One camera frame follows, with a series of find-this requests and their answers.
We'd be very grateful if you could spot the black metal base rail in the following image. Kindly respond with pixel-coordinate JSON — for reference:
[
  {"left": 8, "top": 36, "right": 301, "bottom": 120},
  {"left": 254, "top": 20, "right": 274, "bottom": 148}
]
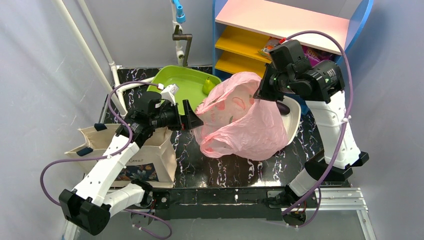
[{"left": 132, "top": 180, "right": 369, "bottom": 229}]

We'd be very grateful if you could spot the purple eggplant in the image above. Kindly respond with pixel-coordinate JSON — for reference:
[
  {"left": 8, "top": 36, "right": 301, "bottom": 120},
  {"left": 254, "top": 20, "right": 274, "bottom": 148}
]
[{"left": 276, "top": 101, "right": 291, "bottom": 116}]

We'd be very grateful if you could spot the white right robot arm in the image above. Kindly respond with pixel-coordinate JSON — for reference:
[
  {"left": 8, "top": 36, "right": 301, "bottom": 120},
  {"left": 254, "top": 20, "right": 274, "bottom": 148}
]
[{"left": 254, "top": 40, "right": 368, "bottom": 206}]

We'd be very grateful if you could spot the pink plastic grocery bag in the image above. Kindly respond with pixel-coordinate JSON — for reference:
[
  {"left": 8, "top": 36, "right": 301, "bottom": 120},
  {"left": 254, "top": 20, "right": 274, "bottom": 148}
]
[{"left": 193, "top": 71, "right": 289, "bottom": 161}]

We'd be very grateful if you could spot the purple snack packet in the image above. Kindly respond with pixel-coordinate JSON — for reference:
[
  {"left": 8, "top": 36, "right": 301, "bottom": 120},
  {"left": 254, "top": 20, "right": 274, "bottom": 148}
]
[{"left": 302, "top": 45, "right": 334, "bottom": 67}]

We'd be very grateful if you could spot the green plastic tray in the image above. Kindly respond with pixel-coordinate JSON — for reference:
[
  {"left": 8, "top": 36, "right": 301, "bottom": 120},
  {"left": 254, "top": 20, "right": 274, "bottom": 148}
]
[{"left": 152, "top": 65, "right": 221, "bottom": 115}]

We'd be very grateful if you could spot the cream canvas tote bag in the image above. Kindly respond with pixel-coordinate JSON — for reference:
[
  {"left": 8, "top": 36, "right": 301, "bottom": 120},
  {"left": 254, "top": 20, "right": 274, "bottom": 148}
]
[{"left": 65, "top": 123, "right": 177, "bottom": 189}]

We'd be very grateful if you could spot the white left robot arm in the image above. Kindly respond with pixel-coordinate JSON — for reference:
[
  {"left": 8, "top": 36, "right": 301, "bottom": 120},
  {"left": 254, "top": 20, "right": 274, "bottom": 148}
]
[{"left": 58, "top": 91, "right": 203, "bottom": 236}]

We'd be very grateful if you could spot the white plastic tray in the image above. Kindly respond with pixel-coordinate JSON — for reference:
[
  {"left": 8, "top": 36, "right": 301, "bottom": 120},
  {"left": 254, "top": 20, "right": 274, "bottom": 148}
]
[{"left": 281, "top": 96, "right": 301, "bottom": 145}]

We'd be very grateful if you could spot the white pvc pipe frame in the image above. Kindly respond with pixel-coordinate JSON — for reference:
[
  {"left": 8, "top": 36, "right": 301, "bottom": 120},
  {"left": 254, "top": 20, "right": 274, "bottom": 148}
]
[{"left": 52, "top": 0, "right": 157, "bottom": 117}]

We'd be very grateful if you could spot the orange snack packet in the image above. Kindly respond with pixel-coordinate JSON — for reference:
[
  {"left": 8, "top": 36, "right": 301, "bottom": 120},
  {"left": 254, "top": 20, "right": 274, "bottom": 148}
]
[{"left": 257, "top": 37, "right": 281, "bottom": 60}]

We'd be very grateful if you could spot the metal faucet bracket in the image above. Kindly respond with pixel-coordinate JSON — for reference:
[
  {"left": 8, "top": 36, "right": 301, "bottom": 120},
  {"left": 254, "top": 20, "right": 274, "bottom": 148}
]
[{"left": 172, "top": 24, "right": 193, "bottom": 67}]

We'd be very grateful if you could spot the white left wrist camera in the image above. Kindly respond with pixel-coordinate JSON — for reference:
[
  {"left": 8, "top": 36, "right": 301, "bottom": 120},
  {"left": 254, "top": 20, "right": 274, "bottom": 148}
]
[{"left": 157, "top": 83, "right": 180, "bottom": 106}]

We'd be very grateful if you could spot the blue yellow pink shelf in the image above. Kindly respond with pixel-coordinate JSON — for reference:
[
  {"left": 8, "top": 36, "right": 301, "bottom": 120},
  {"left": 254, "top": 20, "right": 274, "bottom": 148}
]
[{"left": 212, "top": 0, "right": 374, "bottom": 80}]

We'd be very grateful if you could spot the yellow-green pear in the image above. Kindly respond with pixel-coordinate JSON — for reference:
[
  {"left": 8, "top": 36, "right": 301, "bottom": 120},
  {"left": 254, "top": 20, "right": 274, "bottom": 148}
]
[{"left": 202, "top": 77, "right": 216, "bottom": 96}]

